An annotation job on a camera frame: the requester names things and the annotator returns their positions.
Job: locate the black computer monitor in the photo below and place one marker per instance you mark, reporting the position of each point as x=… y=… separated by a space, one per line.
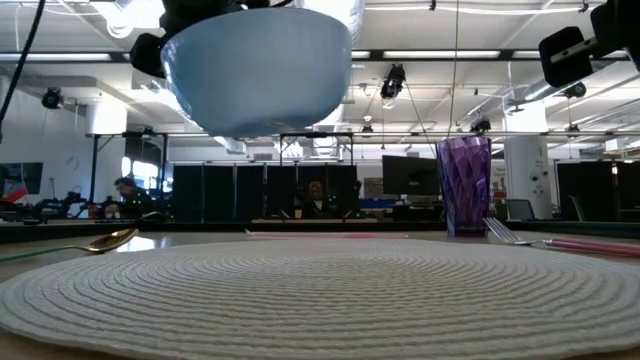
x=410 y=175

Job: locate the purple faceted plastic cup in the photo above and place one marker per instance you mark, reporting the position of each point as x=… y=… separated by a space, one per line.
x=464 y=185

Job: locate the white woven round placemat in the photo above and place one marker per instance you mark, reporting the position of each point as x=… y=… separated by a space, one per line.
x=320 y=295

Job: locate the long ceiling light strip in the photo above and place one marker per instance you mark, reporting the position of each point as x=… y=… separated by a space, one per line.
x=440 y=54
x=55 y=56

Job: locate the black metal table frame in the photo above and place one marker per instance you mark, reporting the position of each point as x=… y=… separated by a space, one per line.
x=200 y=226

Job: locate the black metal gantry frame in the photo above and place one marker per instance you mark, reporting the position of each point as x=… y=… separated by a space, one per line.
x=93 y=170

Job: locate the white round column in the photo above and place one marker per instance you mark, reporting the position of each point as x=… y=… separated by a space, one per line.
x=527 y=160

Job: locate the dark wall screen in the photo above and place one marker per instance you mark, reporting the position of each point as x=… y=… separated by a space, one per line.
x=22 y=177

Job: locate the light blue bowl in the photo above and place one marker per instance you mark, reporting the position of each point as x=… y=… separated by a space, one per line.
x=255 y=75

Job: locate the grey office chair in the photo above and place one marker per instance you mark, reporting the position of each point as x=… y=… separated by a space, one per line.
x=520 y=210

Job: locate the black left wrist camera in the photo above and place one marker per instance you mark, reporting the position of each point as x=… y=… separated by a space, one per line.
x=147 y=55

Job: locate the silver ventilation duct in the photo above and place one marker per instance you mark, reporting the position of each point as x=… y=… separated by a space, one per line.
x=535 y=92

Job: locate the background black robot arm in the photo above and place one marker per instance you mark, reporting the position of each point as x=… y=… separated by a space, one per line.
x=55 y=205

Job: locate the black partition wall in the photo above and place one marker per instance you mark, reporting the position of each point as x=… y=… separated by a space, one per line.
x=595 y=190
x=225 y=192

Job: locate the black ceiling-hung camera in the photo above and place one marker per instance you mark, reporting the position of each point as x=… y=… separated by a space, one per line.
x=52 y=98
x=575 y=90
x=481 y=125
x=393 y=81

